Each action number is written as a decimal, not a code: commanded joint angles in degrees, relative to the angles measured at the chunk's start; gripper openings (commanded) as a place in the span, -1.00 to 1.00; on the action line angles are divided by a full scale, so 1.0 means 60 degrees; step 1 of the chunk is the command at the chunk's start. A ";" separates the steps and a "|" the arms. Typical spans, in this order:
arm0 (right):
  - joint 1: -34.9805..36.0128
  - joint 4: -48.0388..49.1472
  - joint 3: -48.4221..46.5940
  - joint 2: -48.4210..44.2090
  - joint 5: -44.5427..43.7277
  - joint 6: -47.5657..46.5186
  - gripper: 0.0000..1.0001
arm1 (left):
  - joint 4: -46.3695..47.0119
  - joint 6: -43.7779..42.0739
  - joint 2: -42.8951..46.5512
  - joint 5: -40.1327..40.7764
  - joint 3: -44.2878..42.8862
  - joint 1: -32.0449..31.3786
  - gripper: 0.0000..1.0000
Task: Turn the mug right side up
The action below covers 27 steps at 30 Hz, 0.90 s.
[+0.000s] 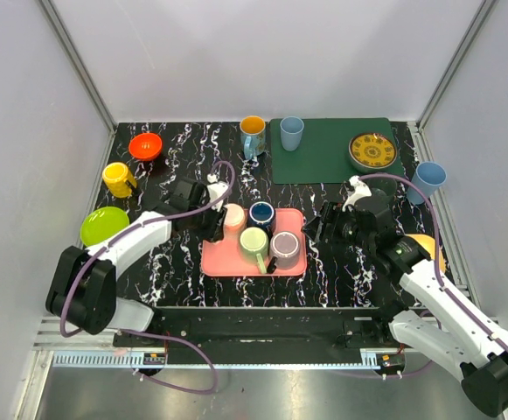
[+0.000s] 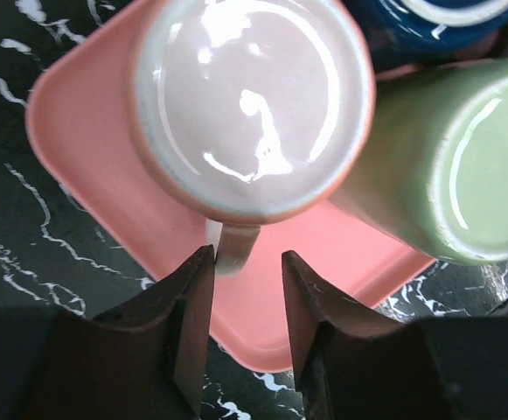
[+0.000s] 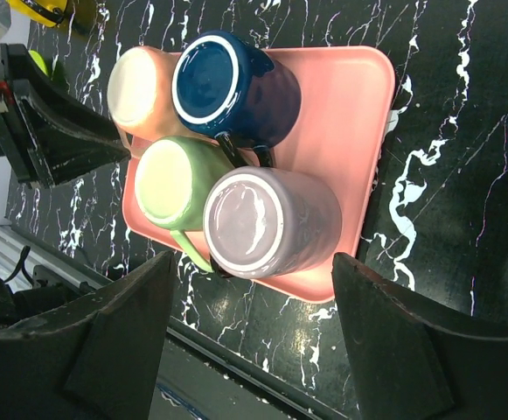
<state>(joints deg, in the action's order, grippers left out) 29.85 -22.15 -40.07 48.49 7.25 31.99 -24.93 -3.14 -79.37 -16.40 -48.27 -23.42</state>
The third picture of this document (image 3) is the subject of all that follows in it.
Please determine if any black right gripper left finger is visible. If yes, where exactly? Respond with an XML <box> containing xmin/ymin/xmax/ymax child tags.
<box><xmin>0</xmin><ymin>251</ymin><xmax>177</xmax><ymax>419</ymax></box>

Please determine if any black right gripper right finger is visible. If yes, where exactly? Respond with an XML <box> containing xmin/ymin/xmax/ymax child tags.
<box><xmin>332</xmin><ymin>253</ymin><xmax>508</xmax><ymax>419</ymax></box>

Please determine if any light green mug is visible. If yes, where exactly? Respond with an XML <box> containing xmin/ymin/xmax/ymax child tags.
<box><xmin>134</xmin><ymin>136</ymin><xmax>234</xmax><ymax>272</ymax></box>

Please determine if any lime green plate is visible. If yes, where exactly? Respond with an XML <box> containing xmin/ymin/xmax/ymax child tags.
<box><xmin>28</xmin><ymin>50</ymin><xmax>66</xmax><ymax>83</ymax></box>

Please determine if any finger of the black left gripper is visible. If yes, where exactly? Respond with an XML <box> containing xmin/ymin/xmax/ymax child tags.
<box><xmin>0</xmin><ymin>44</ymin><xmax>129</xmax><ymax>188</ymax></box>

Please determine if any dark blue mug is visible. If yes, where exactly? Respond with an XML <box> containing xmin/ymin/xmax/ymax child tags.
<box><xmin>171</xmin><ymin>31</ymin><xmax>302</xmax><ymax>168</ymax></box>

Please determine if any pink plastic tray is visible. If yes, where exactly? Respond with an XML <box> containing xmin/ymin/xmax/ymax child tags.
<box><xmin>122</xmin><ymin>45</ymin><xmax>396</xmax><ymax>304</ymax></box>

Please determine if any yellow textured mug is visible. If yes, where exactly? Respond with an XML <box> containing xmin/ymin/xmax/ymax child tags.
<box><xmin>8</xmin><ymin>0</ymin><xmax>106</xmax><ymax>34</ymax></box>

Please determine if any purple grey mug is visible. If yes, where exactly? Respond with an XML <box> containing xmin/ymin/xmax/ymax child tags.
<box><xmin>203</xmin><ymin>166</ymin><xmax>343</xmax><ymax>279</ymax></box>

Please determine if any peach pink mug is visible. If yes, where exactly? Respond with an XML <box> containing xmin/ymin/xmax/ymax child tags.
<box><xmin>107</xmin><ymin>45</ymin><xmax>207</xmax><ymax>158</ymax></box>

